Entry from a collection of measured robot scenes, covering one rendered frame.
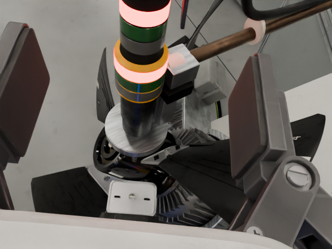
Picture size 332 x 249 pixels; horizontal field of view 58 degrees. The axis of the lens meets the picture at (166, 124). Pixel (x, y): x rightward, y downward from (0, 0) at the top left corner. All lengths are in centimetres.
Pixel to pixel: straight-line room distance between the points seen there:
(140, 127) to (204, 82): 50
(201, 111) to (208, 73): 10
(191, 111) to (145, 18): 58
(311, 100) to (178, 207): 36
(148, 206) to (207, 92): 37
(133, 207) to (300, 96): 43
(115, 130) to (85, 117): 175
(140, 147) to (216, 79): 52
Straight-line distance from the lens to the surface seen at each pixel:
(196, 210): 66
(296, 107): 71
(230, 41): 31
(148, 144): 32
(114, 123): 33
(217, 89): 80
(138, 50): 22
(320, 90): 71
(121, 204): 58
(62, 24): 268
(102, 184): 69
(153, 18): 20
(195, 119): 76
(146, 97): 26
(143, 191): 59
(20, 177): 197
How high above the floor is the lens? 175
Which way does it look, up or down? 58 degrees down
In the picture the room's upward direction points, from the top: 13 degrees clockwise
